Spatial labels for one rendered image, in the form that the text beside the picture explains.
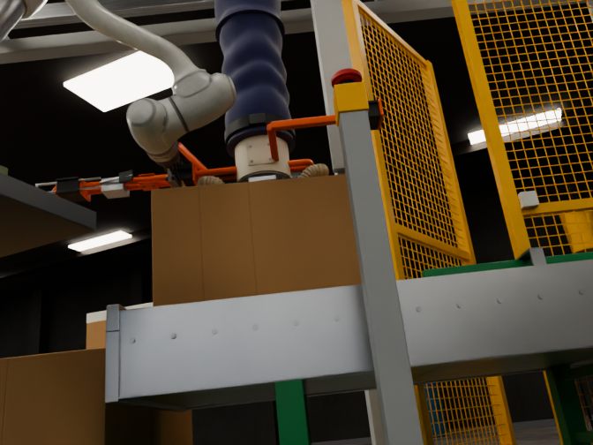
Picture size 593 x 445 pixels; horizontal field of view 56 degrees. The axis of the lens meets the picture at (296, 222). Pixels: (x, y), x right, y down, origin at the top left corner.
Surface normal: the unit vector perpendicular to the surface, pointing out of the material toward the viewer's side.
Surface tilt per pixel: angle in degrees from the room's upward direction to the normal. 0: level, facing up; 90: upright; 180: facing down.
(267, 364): 90
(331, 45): 90
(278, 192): 90
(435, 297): 90
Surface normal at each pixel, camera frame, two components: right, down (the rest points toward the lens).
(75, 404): -0.03, -0.34
